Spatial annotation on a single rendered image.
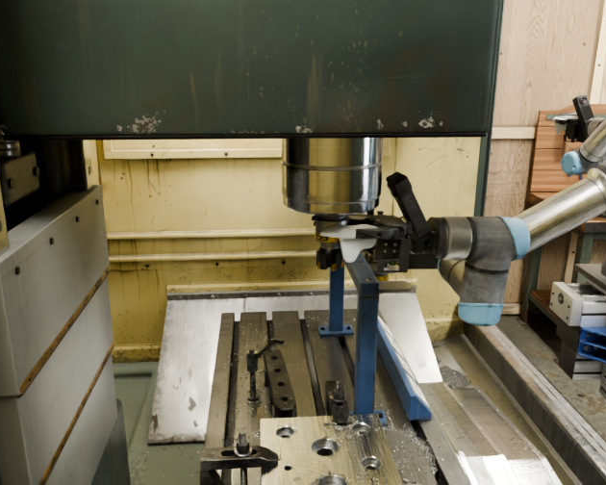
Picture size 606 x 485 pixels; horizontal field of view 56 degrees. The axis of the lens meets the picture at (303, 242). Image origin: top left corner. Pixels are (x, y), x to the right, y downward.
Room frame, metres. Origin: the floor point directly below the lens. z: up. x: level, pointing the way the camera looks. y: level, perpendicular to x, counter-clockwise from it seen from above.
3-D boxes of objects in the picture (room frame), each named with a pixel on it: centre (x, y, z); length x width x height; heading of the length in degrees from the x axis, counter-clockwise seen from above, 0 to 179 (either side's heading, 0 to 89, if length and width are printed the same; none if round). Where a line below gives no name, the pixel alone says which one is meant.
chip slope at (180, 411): (1.55, 0.00, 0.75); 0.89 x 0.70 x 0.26; 95
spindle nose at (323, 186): (0.90, -0.05, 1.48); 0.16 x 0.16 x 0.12
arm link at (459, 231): (0.94, -0.25, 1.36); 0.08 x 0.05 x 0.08; 9
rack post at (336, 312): (1.51, -0.10, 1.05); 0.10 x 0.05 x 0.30; 95
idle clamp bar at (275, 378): (1.15, 0.05, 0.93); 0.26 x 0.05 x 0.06; 10
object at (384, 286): (1.08, -0.19, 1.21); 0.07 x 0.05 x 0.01; 95
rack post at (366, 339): (1.08, -0.13, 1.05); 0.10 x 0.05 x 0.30; 95
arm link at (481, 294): (0.97, -0.32, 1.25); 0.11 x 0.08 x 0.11; 4
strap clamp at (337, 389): (1.00, -0.07, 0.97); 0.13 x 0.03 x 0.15; 5
